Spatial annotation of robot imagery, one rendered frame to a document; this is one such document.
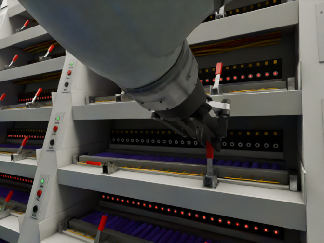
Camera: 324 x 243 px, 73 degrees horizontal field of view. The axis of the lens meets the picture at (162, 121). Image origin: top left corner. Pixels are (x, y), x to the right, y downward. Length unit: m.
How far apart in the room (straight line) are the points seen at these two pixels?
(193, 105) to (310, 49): 0.29
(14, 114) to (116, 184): 0.58
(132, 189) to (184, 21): 0.42
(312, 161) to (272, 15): 0.31
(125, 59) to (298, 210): 0.36
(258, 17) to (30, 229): 0.80
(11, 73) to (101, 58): 1.01
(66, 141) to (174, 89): 0.54
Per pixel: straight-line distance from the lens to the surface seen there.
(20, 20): 1.56
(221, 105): 0.32
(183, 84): 0.24
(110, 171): 0.59
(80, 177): 0.65
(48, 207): 0.73
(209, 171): 0.46
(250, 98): 0.47
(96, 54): 0.18
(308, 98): 0.46
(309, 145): 0.44
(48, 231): 0.75
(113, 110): 0.62
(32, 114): 0.92
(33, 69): 1.03
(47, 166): 0.75
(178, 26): 0.18
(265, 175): 0.50
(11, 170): 0.93
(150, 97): 0.23
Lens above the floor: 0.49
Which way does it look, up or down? 14 degrees up
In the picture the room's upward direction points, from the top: 7 degrees clockwise
